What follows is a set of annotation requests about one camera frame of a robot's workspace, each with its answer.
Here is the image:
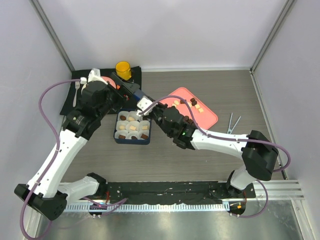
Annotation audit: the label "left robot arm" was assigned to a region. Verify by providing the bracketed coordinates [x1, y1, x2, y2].
[14, 73, 140, 221]

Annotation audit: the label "pink plastic tray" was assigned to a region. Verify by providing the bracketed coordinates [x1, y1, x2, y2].
[161, 87, 218, 130]

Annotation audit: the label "brown rectangular chocolate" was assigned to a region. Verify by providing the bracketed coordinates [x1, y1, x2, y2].
[141, 134, 148, 140]
[118, 134, 126, 139]

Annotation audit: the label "dark blue chocolate box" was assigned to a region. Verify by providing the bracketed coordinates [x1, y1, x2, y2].
[113, 108, 152, 145]

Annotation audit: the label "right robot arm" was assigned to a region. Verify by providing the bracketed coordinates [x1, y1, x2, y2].
[149, 104, 279, 198]

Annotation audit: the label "yellow mug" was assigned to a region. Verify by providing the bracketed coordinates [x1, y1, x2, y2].
[115, 61, 132, 81]

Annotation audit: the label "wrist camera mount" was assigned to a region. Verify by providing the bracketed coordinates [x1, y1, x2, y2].
[136, 96, 153, 117]
[80, 68, 105, 89]

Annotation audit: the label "black cloth placemat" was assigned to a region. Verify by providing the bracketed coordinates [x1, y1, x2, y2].
[60, 66, 142, 116]

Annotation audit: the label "silver fork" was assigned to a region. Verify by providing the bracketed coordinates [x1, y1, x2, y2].
[72, 81, 81, 108]

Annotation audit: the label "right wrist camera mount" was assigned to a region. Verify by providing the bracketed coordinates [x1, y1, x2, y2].
[136, 96, 153, 117]

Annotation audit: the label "dark blue box lid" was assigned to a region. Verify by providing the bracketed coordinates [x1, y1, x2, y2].
[133, 89, 154, 102]

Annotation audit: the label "light blue plastic tongs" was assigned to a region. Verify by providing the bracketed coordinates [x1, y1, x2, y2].
[226, 113, 242, 134]

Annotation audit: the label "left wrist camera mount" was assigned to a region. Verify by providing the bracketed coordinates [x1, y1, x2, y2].
[80, 68, 105, 89]

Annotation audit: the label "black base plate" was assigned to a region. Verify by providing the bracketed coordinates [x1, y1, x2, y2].
[107, 181, 256, 205]

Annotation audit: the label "pink and cream plate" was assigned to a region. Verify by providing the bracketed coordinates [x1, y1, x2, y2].
[102, 76, 117, 89]

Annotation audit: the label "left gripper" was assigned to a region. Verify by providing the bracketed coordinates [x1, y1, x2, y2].
[97, 73, 140, 119]

